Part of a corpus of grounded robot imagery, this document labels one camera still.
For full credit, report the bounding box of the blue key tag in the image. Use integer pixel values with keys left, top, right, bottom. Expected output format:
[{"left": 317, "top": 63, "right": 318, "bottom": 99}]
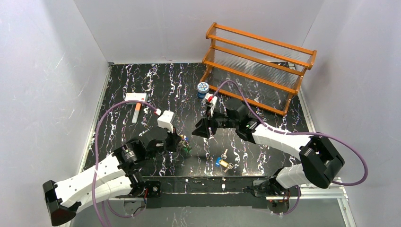
[{"left": 215, "top": 157, "right": 222, "bottom": 167}]

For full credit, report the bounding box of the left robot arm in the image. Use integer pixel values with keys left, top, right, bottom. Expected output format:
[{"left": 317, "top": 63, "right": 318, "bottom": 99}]
[{"left": 43, "top": 127, "right": 183, "bottom": 227}]

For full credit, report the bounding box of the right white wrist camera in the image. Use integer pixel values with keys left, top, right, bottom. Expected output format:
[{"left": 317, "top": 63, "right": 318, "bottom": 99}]
[{"left": 202, "top": 93, "right": 218, "bottom": 117}]

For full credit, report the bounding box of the white box with red logo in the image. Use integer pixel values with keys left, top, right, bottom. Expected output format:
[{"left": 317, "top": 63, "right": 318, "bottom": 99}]
[{"left": 124, "top": 93, "right": 148, "bottom": 102}]

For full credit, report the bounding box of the silver loose key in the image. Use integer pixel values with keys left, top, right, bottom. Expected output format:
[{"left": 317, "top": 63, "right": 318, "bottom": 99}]
[{"left": 220, "top": 149, "right": 228, "bottom": 159}]

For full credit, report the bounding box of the aluminium rail frame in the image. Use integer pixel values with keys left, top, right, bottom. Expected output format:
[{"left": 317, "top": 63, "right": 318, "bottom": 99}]
[{"left": 56, "top": 176, "right": 355, "bottom": 227}]

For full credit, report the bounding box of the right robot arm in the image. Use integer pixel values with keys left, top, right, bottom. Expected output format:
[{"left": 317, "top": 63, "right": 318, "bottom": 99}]
[{"left": 192, "top": 104, "right": 345, "bottom": 194}]

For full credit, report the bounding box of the orange wooden shelf rack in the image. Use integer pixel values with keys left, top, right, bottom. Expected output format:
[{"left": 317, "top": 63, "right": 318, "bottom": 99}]
[{"left": 200, "top": 22, "right": 317, "bottom": 116}]

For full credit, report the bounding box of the white orange marker pen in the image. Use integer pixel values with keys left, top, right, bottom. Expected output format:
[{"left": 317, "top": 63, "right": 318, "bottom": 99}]
[{"left": 131, "top": 103, "right": 141, "bottom": 124}]

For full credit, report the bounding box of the metal key organizer red handle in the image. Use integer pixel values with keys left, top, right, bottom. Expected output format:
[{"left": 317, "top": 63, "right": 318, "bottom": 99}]
[{"left": 177, "top": 135, "right": 192, "bottom": 157}]

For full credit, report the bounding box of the blue jar with patterned lid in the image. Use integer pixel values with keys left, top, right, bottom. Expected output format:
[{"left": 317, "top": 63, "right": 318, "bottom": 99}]
[{"left": 197, "top": 82, "right": 209, "bottom": 99}]

